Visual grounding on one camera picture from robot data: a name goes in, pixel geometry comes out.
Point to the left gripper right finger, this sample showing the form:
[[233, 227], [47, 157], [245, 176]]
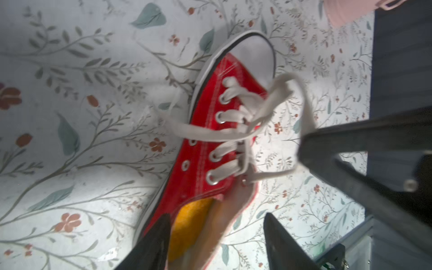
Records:
[[283, 252]]

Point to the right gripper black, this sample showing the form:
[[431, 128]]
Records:
[[384, 164]]

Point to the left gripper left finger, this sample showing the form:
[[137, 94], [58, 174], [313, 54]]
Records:
[[151, 252]]

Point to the red canvas sneaker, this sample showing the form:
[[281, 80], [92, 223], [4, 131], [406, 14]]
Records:
[[236, 93]]

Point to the yellow fleece insole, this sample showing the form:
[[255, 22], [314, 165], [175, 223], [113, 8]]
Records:
[[187, 227]]

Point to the pink pen cup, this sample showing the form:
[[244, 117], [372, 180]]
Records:
[[342, 12]]

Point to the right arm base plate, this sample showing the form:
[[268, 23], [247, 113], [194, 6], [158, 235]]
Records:
[[334, 259]]

